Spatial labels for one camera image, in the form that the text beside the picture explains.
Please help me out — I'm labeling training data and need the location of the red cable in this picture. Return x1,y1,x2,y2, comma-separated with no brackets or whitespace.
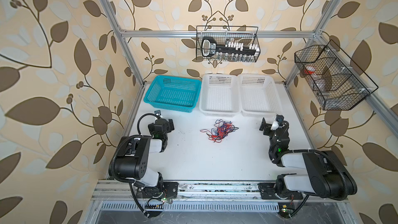
200,119,239,143

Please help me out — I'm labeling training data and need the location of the blue cable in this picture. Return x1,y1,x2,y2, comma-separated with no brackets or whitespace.
211,119,239,138

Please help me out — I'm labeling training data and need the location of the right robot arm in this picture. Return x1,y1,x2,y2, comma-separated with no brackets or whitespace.
258,115,358,201

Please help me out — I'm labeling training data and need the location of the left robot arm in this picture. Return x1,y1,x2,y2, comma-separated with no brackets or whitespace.
108,111,175,198

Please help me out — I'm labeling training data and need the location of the white plastic basket right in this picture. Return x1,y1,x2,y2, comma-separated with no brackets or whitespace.
238,74,283,118

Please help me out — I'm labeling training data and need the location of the white plastic basket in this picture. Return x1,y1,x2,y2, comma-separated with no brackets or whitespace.
199,74,241,117
238,74,283,118

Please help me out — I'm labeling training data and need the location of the teal plastic basket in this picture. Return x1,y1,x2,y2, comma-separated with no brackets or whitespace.
144,75,202,113

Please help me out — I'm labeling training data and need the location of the white plastic basket left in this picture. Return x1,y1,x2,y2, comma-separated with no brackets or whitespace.
199,74,241,117

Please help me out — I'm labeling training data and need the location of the red capped container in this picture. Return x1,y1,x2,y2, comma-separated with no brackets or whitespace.
303,66,317,76

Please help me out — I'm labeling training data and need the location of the black tool with vials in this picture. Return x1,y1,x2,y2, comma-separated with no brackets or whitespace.
199,36,261,58

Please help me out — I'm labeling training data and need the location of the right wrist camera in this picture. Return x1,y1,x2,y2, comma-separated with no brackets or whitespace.
271,115,284,131

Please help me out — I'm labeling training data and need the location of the black wire basket right wall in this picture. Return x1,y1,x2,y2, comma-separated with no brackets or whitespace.
294,39,379,111

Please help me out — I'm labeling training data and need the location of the black wire basket wall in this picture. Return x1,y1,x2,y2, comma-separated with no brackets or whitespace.
294,39,379,111
196,25,261,63

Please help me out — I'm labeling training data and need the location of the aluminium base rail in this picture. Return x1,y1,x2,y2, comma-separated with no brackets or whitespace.
91,180,305,203

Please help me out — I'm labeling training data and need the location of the black wire basket back wall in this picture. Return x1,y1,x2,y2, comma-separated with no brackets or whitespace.
196,25,261,63

